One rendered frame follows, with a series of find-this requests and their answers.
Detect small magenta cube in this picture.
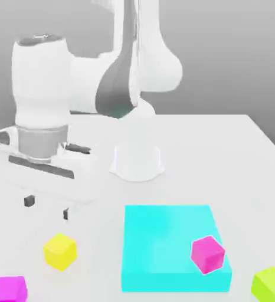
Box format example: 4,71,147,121
0,275,29,302

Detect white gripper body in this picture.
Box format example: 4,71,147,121
0,145,100,206

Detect small lime green cube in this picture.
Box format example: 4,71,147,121
250,265,275,302

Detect large cyan box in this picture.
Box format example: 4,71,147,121
120,204,233,294

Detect small pink cube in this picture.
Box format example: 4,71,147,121
189,235,226,276

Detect small yellow cube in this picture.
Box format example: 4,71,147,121
42,232,78,273

